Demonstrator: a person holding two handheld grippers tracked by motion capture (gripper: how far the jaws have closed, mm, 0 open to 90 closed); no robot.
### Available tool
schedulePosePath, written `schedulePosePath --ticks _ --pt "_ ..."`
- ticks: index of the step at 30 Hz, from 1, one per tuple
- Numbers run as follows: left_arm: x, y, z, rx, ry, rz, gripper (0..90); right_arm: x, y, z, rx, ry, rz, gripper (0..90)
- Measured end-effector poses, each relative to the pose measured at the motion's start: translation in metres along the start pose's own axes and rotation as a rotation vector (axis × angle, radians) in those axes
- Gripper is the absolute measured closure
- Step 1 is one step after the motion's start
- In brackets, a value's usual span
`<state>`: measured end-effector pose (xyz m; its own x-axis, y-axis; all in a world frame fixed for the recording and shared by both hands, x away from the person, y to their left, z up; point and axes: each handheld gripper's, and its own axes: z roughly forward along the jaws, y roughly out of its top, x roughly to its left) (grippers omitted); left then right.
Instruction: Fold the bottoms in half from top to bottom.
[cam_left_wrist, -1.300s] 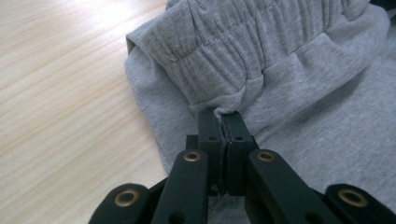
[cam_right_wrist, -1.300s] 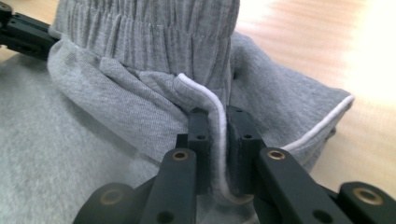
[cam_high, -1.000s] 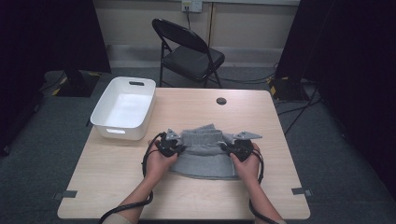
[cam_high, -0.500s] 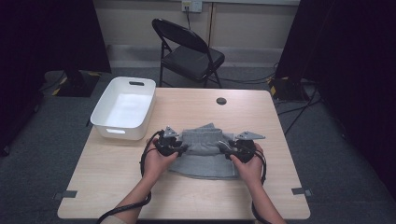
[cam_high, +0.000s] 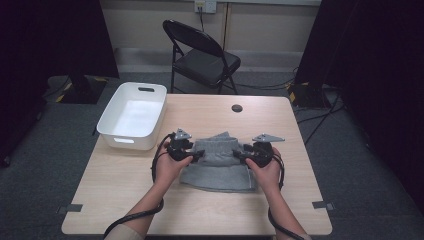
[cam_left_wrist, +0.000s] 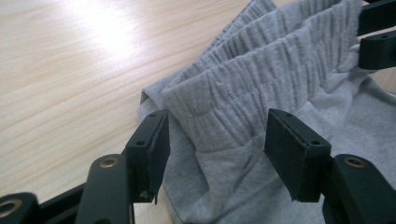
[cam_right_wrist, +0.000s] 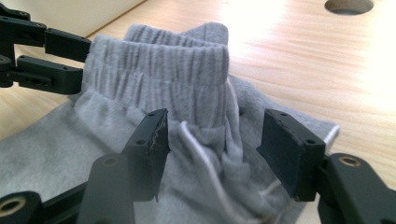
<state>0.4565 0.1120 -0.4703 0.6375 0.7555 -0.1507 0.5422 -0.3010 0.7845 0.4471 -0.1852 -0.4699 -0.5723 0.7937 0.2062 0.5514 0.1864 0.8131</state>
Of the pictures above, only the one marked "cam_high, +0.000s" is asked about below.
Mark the black stand base striped tape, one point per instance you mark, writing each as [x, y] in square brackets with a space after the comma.
[81, 93]
[306, 96]

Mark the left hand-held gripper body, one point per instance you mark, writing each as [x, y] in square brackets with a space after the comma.
[178, 148]

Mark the person's left hand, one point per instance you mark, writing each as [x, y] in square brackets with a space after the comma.
[168, 173]

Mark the white plastic basket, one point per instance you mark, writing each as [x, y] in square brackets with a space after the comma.
[136, 116]

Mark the person's right hand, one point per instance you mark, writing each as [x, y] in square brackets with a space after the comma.
[268, 176]

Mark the small black floor object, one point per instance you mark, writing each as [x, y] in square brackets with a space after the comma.
[94, 132]

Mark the white wall socket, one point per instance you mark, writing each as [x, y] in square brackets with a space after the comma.
[206, 6]

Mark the beige wall conduit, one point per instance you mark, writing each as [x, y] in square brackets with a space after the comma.
[226, 26]

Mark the black curtain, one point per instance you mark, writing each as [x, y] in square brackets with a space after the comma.
[376, 83]
[50, 50]

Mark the black folding chair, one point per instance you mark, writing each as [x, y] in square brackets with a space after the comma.
[206, 63]

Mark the grey shorts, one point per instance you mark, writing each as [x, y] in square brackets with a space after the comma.
[220, 170]

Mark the grey tape marker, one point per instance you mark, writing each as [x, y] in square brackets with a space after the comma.
[322, 205]
[71, 208]

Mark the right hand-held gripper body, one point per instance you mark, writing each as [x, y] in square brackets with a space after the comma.
[263, 153]

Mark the round black table grommet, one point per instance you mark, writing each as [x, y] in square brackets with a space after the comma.
[237, 108]

